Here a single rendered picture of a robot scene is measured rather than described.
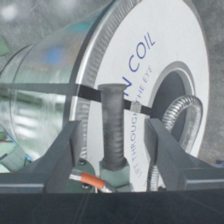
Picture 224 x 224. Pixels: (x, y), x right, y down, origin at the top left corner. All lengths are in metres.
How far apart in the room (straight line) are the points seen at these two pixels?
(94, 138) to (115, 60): 0.23
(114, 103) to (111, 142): 0.06
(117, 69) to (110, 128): 0.28
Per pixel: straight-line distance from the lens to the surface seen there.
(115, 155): 0.25
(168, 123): 0.26
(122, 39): 0.51
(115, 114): 0.22
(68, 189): 0.27
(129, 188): 0.29
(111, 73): 0.46
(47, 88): 0.54
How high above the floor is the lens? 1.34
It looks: 29 degrees down
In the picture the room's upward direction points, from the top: 135 degrees counter-clockwise
